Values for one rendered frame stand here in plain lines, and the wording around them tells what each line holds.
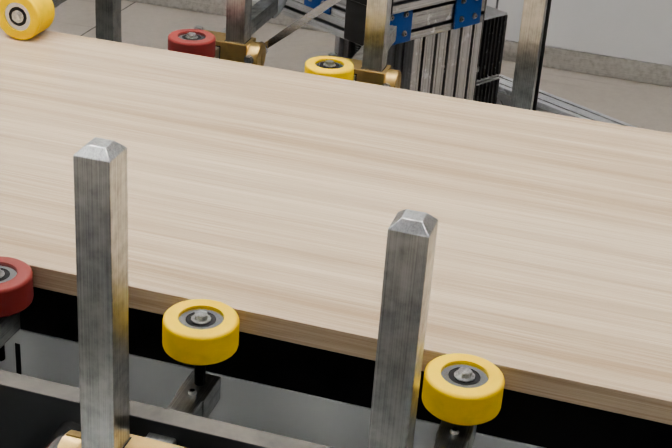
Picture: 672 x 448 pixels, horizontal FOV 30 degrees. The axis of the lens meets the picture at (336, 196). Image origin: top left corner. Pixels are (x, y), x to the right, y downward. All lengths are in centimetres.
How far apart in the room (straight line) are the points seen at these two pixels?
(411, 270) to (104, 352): 31
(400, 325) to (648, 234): 61
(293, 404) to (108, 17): 109
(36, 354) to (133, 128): 41
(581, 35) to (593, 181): 314
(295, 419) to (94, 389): 29
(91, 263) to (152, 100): 77
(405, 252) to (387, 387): 13
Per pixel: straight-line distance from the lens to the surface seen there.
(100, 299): 115
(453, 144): 179
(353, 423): 140
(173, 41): 211
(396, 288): 104
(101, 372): 119
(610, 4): 481
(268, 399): 141
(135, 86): 193
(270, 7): 248
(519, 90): 212
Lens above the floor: 160
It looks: 26 degrees down
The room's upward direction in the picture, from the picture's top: 4 degrees clockwise
